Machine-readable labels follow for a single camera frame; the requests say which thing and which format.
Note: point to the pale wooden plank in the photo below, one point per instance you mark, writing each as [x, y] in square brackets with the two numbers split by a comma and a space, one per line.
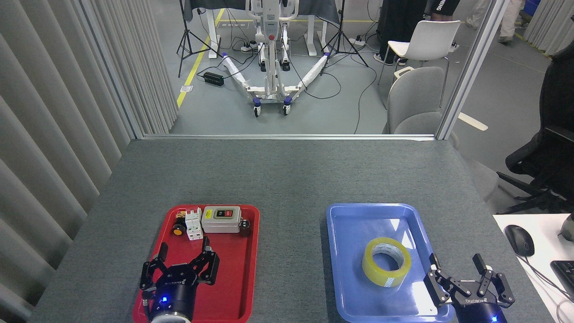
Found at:
[473, 121]

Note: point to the black keyboard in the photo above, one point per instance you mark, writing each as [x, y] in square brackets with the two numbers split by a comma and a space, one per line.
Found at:
[566, 273]

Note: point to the black tripod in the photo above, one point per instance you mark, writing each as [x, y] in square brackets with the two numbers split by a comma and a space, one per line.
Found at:
[341, 38]
[186, 38]

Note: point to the grey rounded object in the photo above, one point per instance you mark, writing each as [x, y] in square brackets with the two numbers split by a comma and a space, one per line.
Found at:
[568, 229]

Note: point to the yellow push button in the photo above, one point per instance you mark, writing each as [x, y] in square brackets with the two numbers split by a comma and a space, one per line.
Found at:
[178, 231]

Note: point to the white desk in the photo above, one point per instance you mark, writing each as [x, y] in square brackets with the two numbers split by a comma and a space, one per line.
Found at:
[545, 237]

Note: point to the person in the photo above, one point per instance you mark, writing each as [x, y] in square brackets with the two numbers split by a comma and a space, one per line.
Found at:
[397, 22]
[511, 18]

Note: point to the silver post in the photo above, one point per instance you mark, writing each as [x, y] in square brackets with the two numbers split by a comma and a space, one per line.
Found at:
[471, 72]

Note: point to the yellow tape roll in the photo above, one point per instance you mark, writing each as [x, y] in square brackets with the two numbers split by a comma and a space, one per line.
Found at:
[374, 273]

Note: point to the blue plastic tray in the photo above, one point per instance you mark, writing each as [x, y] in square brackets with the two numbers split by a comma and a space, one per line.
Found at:
[350, 251]

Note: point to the grey switch box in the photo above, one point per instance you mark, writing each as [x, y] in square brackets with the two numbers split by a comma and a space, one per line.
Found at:
[210, 224]

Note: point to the black power adapter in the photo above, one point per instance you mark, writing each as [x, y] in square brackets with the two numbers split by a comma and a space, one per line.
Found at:
[214, 79]

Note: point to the white stand on wheels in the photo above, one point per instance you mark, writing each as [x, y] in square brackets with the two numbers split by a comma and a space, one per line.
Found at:
[270, 67]

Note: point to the silver table edge rail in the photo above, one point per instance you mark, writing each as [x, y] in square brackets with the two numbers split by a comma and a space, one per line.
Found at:
[287, 137]

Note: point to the black office chair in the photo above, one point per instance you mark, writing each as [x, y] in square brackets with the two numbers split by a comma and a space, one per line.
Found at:
[558, 112]

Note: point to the black computer mouse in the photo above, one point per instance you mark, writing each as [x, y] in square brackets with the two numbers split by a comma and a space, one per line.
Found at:
[520, 240]

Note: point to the grey chair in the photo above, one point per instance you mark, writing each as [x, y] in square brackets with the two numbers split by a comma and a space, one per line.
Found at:
[415, 96]

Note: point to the white circuit breaker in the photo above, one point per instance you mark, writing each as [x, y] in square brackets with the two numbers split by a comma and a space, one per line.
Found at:
[194, 229]

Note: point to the blue bin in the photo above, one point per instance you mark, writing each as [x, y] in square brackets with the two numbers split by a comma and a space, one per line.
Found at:
[532, 5]

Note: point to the white chair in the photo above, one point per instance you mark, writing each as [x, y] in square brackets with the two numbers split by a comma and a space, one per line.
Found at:
[430, 38]

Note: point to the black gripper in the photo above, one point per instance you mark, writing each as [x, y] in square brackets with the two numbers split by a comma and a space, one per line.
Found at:
[175, 291]
[477, 309]

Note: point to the red plastic tray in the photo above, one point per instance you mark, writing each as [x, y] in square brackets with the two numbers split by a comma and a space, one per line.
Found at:
[237, 278]

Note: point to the dark round knob switch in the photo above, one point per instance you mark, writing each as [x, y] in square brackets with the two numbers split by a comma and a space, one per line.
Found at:
[245, 229]

